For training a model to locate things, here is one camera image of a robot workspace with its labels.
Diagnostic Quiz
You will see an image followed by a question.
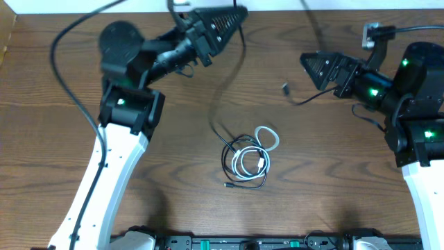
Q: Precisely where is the long black cable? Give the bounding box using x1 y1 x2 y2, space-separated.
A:
207 0 339 147

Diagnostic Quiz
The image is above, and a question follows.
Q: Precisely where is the black USB cable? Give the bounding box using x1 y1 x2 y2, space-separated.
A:
221 134 271 190

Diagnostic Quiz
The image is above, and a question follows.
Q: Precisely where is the white USB cable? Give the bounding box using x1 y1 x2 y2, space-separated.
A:
230 125 280 181

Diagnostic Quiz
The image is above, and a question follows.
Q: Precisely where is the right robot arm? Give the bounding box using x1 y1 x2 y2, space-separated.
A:
300 42 443 249

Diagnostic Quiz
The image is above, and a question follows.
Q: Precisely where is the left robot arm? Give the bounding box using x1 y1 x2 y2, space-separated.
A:
49 4 248 249

